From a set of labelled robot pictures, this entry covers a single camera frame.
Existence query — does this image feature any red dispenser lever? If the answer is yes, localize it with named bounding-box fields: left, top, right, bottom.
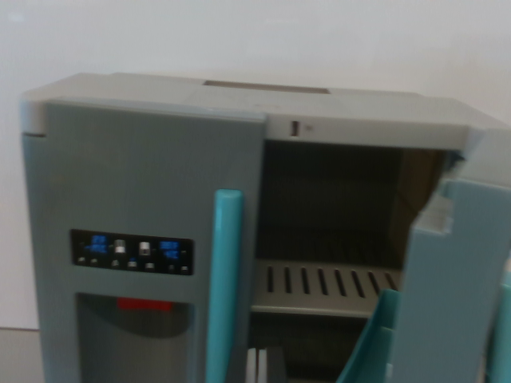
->
left=116, top=297, right=174, bottom=313

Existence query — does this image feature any grey toy fridge body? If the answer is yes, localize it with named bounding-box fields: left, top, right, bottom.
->
left=19, top=71, right=480, bottom=383

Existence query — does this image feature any black control panel sticker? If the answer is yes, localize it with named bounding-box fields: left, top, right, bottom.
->
left=70, top=228, right=196, bottom=277

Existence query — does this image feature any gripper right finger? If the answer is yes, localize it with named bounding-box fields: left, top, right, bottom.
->
left=258, top=347, right=287, bottom=383

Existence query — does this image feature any teal handle of panel door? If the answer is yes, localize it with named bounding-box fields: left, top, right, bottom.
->
left=204, top=189, right=244, bottom=383

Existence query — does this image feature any grey door with control panel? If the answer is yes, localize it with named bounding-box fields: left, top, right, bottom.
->
left=22, top=101, right=267, bottom=383

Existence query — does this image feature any teal right door handle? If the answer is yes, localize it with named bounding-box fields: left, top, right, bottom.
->
left=342, top=288, right=401, bottom=383

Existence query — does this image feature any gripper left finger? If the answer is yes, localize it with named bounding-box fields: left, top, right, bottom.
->
left=236, top=347, right=259, bottom=383

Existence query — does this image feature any grey slotted fridge shelf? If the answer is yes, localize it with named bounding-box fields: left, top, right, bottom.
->
left=251, top=261, right=402, bottom=319

